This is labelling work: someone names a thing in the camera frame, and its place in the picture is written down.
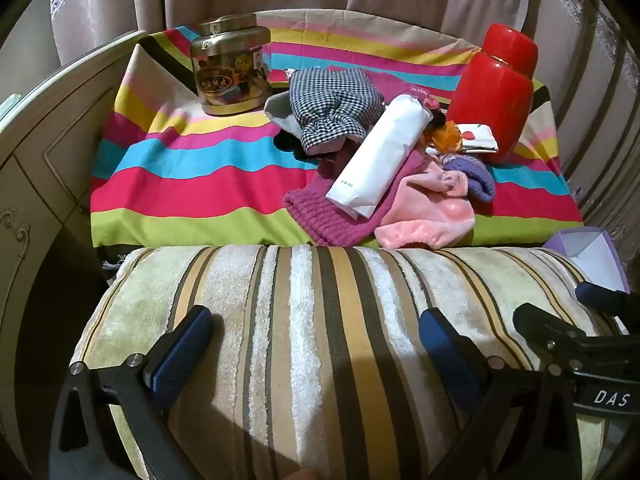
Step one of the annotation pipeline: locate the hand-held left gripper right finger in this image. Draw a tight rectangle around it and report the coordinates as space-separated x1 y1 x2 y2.
419 307 585 480

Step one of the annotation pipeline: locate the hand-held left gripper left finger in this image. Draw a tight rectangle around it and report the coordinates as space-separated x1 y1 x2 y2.
47 305 216 480

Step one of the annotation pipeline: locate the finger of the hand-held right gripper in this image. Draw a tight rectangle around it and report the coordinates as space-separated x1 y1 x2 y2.
575 282 635 335
514 302 591 366

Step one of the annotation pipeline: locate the white dotted cloth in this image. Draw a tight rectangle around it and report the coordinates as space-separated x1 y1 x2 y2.
457 122 500 153

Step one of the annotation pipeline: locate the purple paper box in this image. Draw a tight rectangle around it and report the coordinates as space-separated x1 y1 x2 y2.
542 227 631 293

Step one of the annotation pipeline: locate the beige striped cushion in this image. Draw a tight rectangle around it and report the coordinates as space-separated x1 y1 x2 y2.
70 244 628 480

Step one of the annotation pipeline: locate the pink fleece cloth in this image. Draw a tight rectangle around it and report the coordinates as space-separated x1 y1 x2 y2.
375 170 476 250

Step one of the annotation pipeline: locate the purple knit cloth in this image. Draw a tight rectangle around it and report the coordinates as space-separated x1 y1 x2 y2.
442 155 497 204

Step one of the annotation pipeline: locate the colourful striped cloth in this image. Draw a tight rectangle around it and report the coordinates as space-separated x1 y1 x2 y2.
90 9 585 250

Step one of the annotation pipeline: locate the magenta ribbed towel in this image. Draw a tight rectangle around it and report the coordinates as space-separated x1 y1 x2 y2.
283 152 426 248

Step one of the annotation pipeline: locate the white tissue packet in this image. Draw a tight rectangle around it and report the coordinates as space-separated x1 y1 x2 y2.
326 92 433 220

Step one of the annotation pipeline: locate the orange ribbon bundle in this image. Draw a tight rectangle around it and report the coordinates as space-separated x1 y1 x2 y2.
425 120 463 156

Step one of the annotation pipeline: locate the red ceramic jar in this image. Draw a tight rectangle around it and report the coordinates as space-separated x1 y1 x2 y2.
446 52 537 163
481 23 540 78

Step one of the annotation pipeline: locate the grey cloth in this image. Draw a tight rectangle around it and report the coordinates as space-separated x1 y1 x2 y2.
264 94 306 142

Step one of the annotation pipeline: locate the magenta embroidered cloth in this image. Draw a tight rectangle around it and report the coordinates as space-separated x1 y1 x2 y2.
327 64 431 107

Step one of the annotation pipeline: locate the black white checked cloth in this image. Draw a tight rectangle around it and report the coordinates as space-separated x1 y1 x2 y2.
287 66 386 157

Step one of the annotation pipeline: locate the gold tin jar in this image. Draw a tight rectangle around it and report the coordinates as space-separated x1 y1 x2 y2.
189 12 272 117

